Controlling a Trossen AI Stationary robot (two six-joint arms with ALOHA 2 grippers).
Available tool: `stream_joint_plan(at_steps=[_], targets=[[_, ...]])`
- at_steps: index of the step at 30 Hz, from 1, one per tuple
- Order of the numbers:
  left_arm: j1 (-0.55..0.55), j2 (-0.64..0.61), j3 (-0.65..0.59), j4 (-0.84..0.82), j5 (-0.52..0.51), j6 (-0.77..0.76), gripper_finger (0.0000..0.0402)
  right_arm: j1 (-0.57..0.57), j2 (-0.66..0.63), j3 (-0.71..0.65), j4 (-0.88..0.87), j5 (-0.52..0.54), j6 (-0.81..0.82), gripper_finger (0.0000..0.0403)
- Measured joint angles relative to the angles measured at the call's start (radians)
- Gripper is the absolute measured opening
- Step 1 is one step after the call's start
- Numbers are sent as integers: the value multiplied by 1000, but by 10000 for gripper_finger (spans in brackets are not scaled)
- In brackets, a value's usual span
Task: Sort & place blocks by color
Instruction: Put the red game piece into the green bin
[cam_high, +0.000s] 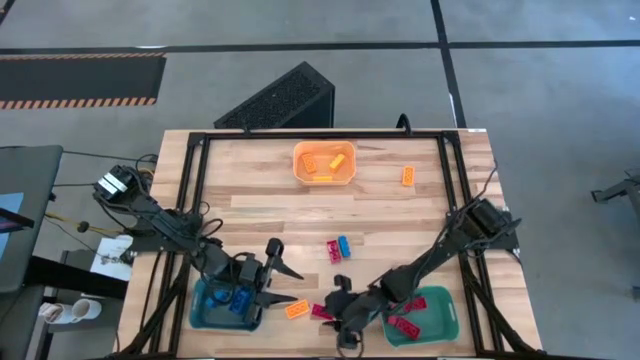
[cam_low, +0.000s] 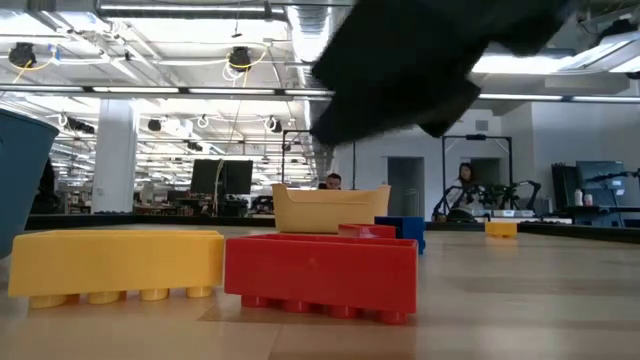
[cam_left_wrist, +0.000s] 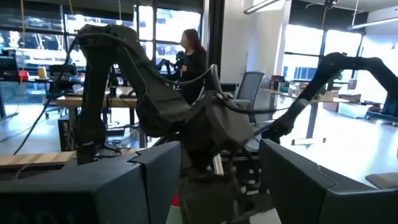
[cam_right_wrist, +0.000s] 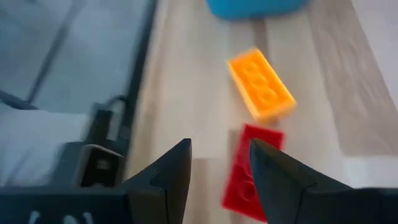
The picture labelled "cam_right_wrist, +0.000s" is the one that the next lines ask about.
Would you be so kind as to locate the black bracket box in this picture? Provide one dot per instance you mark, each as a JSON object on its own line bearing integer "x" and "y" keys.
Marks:
{"x": 99, "y": 168}

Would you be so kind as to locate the blue-teal plastic bin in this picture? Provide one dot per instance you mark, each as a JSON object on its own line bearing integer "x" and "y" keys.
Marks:
{"x": 255, "y": 7}

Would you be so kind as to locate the red toy brick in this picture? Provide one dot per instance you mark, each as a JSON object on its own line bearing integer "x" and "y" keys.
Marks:
{"x": 239, "y": 186}

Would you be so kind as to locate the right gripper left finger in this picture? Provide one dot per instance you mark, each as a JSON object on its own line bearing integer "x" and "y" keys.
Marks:
{"x": 149, "y": 202}

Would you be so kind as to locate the white box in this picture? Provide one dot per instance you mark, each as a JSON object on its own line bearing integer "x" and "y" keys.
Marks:
{"x": 37, "y": 146}

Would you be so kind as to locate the orange-yellow toy brick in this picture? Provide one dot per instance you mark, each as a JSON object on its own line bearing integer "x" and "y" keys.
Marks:
{"x": 261, "y": 87}

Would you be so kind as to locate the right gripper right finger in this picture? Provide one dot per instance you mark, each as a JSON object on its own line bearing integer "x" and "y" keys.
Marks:
{"x": 311, "y": 202}

